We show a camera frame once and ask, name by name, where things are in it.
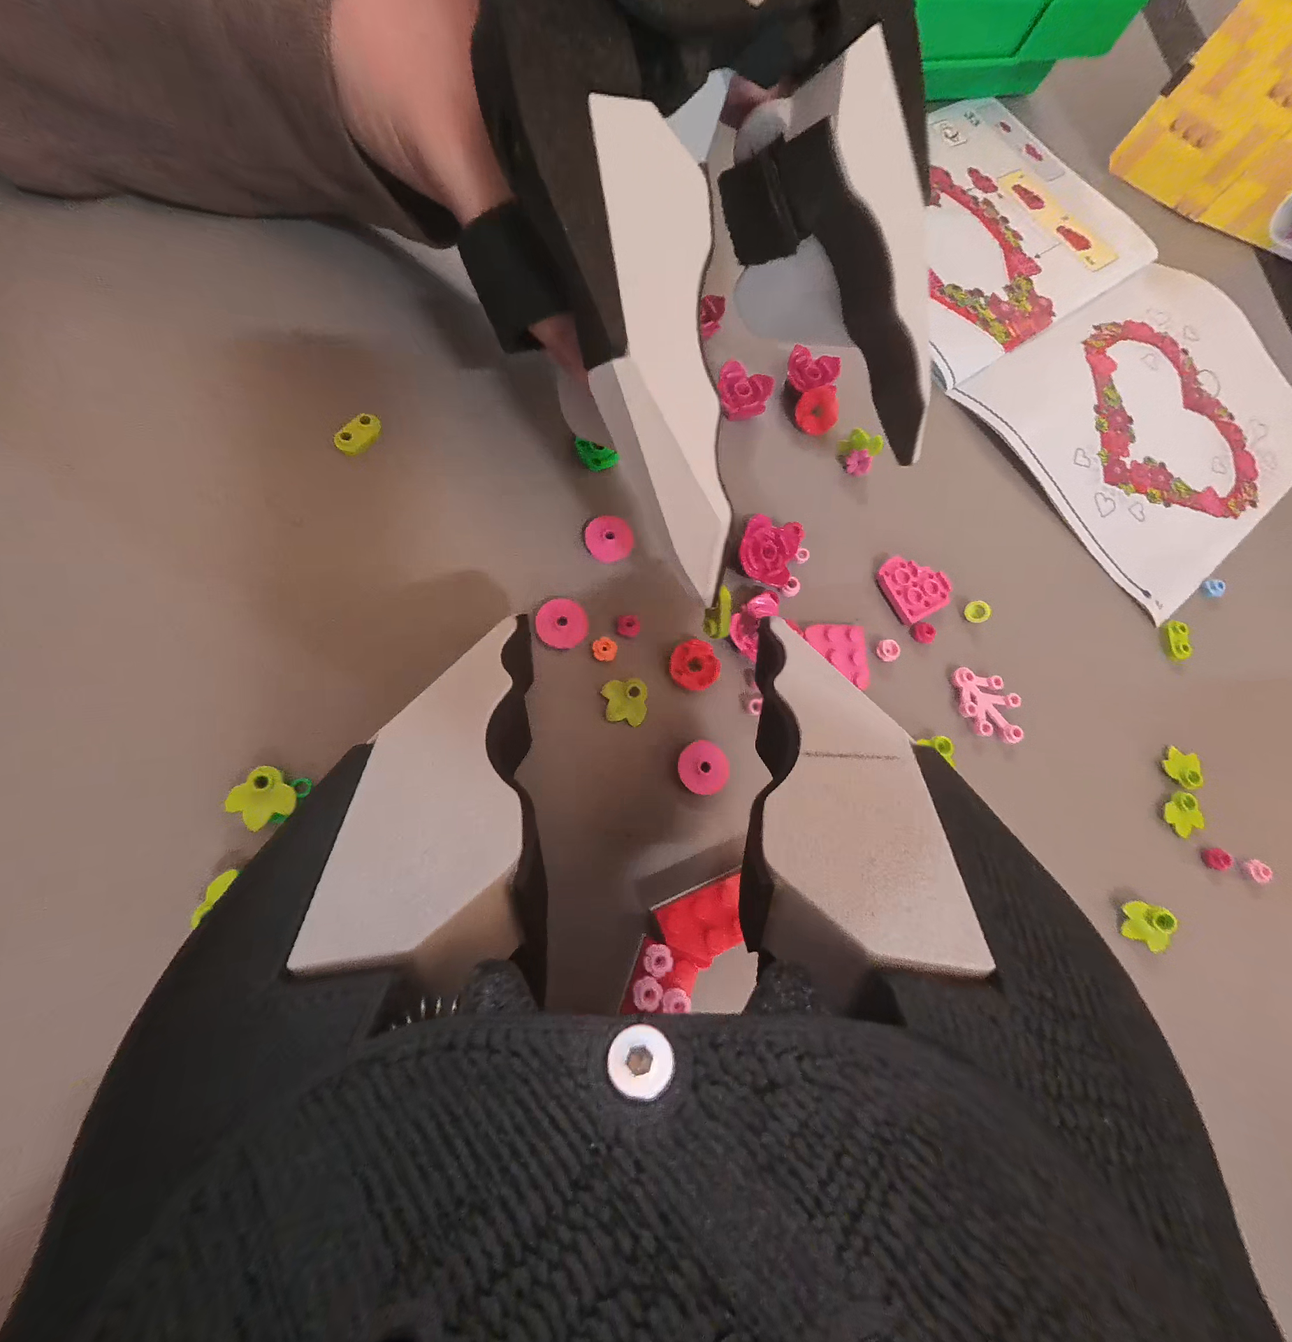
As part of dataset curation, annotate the person's left hand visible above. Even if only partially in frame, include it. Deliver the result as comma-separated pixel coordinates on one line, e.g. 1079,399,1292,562
329,0,596,376

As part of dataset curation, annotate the green bin with lego pieces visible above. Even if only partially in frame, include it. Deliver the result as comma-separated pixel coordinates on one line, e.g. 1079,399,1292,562
912,0,1151,100

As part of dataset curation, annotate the red lego heart frame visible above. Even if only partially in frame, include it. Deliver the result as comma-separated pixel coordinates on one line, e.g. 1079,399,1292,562
620,868,757,1014

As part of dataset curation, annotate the yellow lego box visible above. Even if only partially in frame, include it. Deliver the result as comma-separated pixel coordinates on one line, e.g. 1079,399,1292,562
1109,0,1292,263

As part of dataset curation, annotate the pink lego heart plate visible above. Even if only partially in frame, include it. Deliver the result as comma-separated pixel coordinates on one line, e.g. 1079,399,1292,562
803,622,874,691
877,556,954,625

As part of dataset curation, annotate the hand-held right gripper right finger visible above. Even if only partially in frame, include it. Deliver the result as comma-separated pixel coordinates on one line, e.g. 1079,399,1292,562
740,619,995,1010

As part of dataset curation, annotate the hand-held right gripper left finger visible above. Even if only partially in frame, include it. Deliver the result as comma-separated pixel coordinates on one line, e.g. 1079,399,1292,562
285,614,549,1013

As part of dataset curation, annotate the green stem lego flower bunch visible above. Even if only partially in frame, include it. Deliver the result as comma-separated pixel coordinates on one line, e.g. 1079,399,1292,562
189,765,314,930

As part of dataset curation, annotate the lego instruction booklet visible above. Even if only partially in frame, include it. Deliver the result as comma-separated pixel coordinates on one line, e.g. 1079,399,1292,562
926,99,1292,625

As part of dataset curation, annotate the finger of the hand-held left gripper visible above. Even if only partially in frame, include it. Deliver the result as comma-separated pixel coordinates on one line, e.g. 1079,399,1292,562
785,22,934,469
586,92,734,608

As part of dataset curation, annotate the person's left forearm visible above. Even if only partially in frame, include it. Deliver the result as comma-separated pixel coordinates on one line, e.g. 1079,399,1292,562
0,0,422,229

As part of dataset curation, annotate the magenta lego rose cluster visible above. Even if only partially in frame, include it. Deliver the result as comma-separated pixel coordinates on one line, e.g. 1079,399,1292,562
699,294,845,423

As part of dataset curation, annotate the dark pink lego rose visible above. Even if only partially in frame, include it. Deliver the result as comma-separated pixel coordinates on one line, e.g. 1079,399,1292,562
739,514,805,588

